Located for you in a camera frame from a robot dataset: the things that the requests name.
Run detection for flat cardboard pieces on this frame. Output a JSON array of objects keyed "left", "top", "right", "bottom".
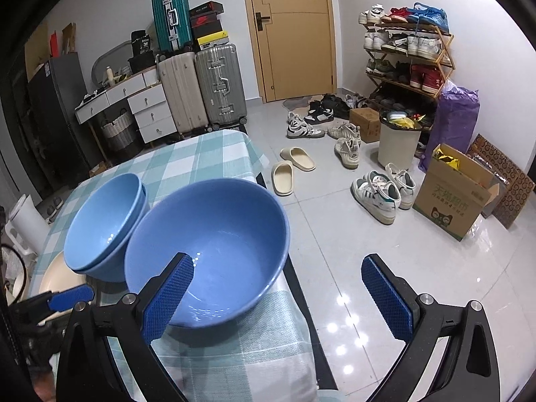
[{"left": 24, "top": 22, "right": 78, "bottom": 82}]

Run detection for brown patterned boards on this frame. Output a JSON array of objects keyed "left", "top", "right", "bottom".
[{"left": 467, "top": 134, "right": 536, "bottom": 229}]

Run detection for beige slide sandal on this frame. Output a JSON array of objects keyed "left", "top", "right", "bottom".
[
  {"left": 280, "top": 146, "right": 317, "bottom": 172},
  {"left": 271, "top": 162, "right": 294, "bottom": 196}
]

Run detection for red and black shoe box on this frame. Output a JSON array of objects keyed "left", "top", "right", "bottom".
[{"left": 190, "top": 12, "right": 218, "bottom": 30}]

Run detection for silver suitcase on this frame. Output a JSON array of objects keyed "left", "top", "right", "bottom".
[{"left": 195, "top": 43, "right": 249, "bottom": 130}]

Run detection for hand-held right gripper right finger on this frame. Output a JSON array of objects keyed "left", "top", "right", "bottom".
[{"left": 361, "top": 253, "right": 501, "bottom": 402}]

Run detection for white dressing table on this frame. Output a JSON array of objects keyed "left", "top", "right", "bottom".
[{"left": 75, "top": 67, "right": 177, "bottom": 145}]

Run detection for teal suitcase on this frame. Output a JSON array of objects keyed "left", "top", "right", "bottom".
[{"left": 151, "top": 0, "right": 197, "bottom": 57}]

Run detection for black printed bag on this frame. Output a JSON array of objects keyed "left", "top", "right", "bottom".
[{"left": 131, "top": 29, "right": 152, "bottom": 57}]

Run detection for wooden door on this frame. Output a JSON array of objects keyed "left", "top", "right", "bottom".
[{"left": 247, "top": 0, "right": 338, "bottom": 103}]

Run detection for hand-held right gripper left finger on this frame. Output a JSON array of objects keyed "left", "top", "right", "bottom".
[{"left": 56, "top": 252, "right": 195, "bottom": 402}]

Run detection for white trash bin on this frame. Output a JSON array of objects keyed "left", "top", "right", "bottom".
[{"left": 378, "top": 109, "right": 423, "bottom": 170}]

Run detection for black and white high-top sneaker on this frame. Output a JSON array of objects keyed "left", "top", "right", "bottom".
[{"left": 304, "top": 106, "right": 336, "bottom": 125}]

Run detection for oval mirror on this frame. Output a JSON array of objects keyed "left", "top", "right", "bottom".
[{"left": 92, "top": 40, "right": 135, "bottom": 86}]

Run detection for pile of dark shoes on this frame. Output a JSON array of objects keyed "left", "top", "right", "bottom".
[{"left": 320, "top": 93, "right": 369, "bottom": 120}]

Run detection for shoe rack with shoes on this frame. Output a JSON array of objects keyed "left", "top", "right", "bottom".
[{"left": 358, "top": 3, "right": 452, "bottom": 128}]

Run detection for white and green sneaker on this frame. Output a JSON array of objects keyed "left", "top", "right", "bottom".
[
  {"left": 385, "top": 162, "right": 417, "bottom": 210},
  {"left": 362, "top": 171, "right": 403, "bottom": 210},
  {"left": 351, "top": 176, "right": 396, "bottom": 223}
]

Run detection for plain brown cardboard box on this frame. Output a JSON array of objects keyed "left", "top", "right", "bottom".
[{"left": 349, "top": 108, "right": 383, "bottom": 144}]

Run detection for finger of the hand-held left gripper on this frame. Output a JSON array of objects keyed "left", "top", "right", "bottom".
[{"left": 8, "top": 283, "right": 96, "bottom": 327}]

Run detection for black storage box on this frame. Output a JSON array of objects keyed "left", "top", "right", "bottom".
[{"left": 128, "top": 52, "right": 157, "bottom": 74}]

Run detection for woven laundry basket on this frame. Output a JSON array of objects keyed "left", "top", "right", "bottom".
[{"left": 98, "top": 111, "right": 141, "bottom": 162}]

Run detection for cream plate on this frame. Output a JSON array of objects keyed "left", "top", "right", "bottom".
[{"left": 28, "top": 251, "right": 98, "bottom": 325}]

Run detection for wooden shoe rack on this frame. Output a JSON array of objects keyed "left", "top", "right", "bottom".
[{"left": 362, "top": 25, "right": 455, "bottom": 135}]

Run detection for purple plastic bag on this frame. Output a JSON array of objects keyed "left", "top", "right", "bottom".
[{"left": 419, "top": 81, "right": 480, "bottom": 172}]

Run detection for grey door mat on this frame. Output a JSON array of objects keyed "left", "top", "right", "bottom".
[{"left": 281, "top": 95, "right": 323, "bottom": 112}]

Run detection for blue bowl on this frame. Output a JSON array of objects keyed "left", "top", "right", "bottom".
[
  {"left": 64, "top": 173, "right": 145, "bottom": 271},
  {"left": 69, "top": 184, "right": 150, "bottom": 283},
  {"left": 124, "top": 178, "right": 291, "bottom": 329}
]

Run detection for yellow and black shoe box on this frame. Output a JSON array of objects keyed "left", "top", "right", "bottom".
[{"left": 197, "top": 32, "right": 230, "bottom": 51}]

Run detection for beige sneaker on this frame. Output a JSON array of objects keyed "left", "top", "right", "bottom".
[
  {"left": 334, "top": 137, "right": 361, "bottom": 169},
  {"left": 327, "top": 123, "right": 361, "bottom": 147}
]

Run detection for black refrigerator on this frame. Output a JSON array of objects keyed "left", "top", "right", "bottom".
[{"left": 25, "top": 52, "right": 105, "bottom": 185}]

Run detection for large printed cardboard box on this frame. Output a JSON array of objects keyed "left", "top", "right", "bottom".
[{"left": 412, "top": 143, "right": 509, "bottom": 241}]

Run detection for beige suitcase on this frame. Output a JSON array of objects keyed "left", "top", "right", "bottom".
[{"left": 157, "top": 52, "right": 210, "bottom": 135}]

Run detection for white electric kettle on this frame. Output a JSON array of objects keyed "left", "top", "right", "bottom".
[{"left": 7, "top": 195, "right": 52, "bottom": 256}]

